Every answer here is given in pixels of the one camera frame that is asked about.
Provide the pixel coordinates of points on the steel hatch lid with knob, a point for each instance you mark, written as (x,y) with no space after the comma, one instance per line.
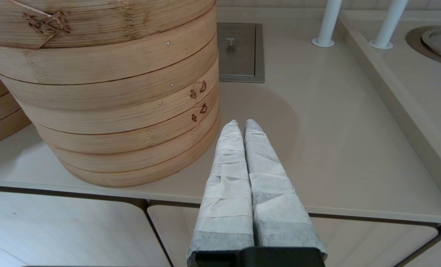
(239,59)

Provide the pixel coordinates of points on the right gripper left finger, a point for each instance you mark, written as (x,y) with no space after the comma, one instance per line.
(227,193)

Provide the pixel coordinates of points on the bamboo steamer lid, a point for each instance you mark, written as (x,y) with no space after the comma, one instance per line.
(112,18)

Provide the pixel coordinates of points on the white round pole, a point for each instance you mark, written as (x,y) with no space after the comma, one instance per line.
(389,24)
(329,22)

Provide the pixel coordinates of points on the pale cabinet door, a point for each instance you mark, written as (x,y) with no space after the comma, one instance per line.
(437,254)

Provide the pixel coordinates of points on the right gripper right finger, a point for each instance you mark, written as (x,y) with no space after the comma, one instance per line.
(272,207)

